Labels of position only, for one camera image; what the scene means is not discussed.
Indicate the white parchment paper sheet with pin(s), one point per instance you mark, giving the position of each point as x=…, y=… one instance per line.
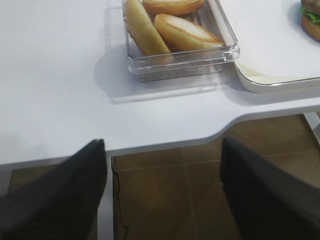
x=270, y=37

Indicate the upper bun half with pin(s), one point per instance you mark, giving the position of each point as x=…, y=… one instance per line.
x=172, y=7

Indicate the bottom bun on tray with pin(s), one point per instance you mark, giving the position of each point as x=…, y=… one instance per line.
x=312, y=29

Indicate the left standing bun half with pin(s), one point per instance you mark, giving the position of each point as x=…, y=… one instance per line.
x=142, y=29

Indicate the white table leg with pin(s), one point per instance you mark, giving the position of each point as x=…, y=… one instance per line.
x=313, y=120

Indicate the lettuce leaf on burger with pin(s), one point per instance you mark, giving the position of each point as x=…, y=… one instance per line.
x=314, y=18

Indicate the beef patty on burger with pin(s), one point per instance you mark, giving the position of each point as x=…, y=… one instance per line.
x=312, y=6

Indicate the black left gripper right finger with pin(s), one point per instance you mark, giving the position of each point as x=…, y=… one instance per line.
x=266, y=202

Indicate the white rectangular tray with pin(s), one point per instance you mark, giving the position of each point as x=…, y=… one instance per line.
x=265, y=60

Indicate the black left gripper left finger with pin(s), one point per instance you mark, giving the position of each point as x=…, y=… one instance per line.
x=61, y=204

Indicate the clear bun container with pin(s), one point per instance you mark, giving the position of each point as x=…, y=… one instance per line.
x=177, y=63

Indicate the front bun half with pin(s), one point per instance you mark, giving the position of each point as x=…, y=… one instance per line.
x=185, y=35

